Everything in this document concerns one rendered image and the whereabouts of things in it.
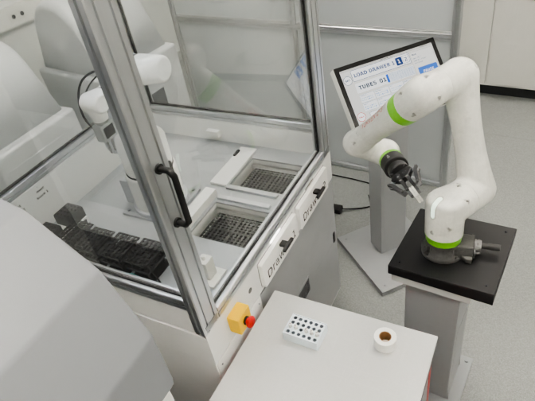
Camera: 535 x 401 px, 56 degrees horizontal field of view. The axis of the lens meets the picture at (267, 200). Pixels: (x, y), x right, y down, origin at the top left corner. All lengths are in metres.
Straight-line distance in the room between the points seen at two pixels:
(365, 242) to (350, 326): 1.36
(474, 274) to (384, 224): 1.06
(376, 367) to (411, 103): 0.82
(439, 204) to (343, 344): 0.55
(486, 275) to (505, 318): 0.96
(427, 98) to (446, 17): 1.42
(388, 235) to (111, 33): 2.16
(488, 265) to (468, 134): 0.45
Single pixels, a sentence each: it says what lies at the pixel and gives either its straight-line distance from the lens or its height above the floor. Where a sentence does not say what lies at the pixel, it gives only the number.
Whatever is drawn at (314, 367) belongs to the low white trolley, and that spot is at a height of 0.76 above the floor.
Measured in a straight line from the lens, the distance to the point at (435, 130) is 3.29.
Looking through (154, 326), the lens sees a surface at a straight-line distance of 1.69.
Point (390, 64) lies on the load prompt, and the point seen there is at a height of 1.16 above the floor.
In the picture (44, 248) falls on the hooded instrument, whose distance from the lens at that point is 0.80.
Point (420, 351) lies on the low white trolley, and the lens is 1.69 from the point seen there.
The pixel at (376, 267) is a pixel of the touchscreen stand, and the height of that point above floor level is 0.04.
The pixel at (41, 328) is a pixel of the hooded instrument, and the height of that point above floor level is 1.64.
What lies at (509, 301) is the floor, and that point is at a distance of 2.87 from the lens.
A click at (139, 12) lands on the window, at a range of 1.13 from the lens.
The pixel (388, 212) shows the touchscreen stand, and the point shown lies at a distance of 2.78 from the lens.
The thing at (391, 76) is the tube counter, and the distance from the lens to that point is 2.37.
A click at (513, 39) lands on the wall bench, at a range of 4.34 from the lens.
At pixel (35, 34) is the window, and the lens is 1.17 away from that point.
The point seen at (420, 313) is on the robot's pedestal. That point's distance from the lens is 2.06.
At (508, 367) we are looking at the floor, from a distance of 2.63.
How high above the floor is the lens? 2.15
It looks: 38 degrees down
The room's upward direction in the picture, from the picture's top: 11 degrees counter-clockwise
